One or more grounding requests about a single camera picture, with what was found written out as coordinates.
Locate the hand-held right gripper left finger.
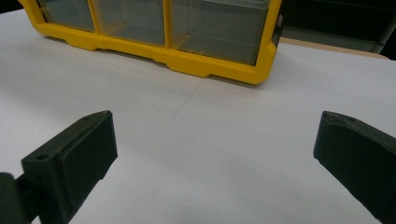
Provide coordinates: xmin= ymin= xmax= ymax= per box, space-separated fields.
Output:
xmin=21 ymin=109 xmax=119 ymax=224

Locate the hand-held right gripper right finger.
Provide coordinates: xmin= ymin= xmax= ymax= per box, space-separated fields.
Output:
xmin=313 ymin=110 xmax=396 ymax=224

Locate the clear plastic drawer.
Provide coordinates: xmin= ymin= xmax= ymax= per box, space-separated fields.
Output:
xmin=91 ymin=0 xmax=166 ymax=47
xmin=170 ymin=0 xmax=271 ymax=66
xmin=37 ymin=0 xmax=96 ymax=33

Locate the yellow drawer cabinet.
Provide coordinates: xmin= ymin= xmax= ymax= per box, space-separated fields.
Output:
xmin=18 ymin=0 xmax=284 ymax=86

